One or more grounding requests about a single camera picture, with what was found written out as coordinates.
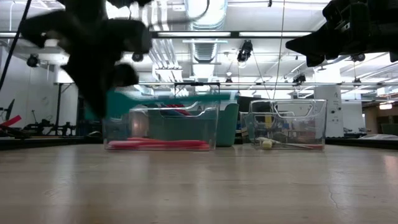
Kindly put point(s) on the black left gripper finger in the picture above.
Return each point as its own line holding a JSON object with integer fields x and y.
{"x": 90, "y": 90}
{"x": 126, "y": 76}

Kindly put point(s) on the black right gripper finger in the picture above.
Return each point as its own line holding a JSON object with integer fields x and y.
{"x": 317, "y": 43}
{"x": 314, "y": 61}

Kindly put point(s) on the pink small silicone spatula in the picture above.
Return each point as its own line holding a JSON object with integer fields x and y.
{"x": 155, "y": 148}

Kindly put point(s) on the red small silicone spatula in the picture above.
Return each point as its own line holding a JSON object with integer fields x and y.
{"x": 186, "y": 143}

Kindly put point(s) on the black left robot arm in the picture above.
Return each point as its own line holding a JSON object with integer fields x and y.
{"x": 84, "y": 6}

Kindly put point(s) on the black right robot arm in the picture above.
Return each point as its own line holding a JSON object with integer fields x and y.
{"x": 385, "y": 37}

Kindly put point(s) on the black ceiling spotlight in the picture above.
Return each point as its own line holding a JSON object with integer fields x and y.
{"x": 137, "y": 57}
{"x": 299, "y": 79}
{"x": 32, "y": 60}

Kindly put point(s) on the wide clear plastic bin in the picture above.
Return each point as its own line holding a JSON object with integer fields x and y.
{"x": 140, "y": 124}

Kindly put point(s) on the white pillar cabinet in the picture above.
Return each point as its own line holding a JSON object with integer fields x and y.
{"x": 329, "y": 112}

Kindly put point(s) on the narrow clear plastic bin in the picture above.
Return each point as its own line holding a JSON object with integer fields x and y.
{"x": 292, "y": 124}

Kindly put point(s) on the black overhead beam with lights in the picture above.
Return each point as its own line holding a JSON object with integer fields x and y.
{"x": 236, "y": 34}

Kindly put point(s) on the green plastic bin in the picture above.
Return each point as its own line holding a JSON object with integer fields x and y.
{"x": 228, "y": 124}

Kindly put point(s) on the black hanging camera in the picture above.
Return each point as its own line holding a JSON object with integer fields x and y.
{"x": 245, "y": 51}

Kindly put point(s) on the silver ventilation duct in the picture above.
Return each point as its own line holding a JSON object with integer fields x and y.
{"x": 206, "y": 25}

